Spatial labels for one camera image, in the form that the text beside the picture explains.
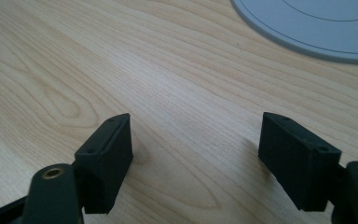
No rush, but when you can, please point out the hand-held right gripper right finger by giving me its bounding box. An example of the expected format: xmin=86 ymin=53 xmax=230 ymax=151
xmin=257 ymin=111 xmax=343 ymax=213

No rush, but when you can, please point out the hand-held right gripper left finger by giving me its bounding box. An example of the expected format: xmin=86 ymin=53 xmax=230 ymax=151
xmin=74 ymin=112 xmax=134 ymax=216

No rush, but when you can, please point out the round grey mat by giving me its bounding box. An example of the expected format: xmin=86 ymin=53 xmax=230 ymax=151
xmin=230 ymin=0 xmax=358 ymax=65

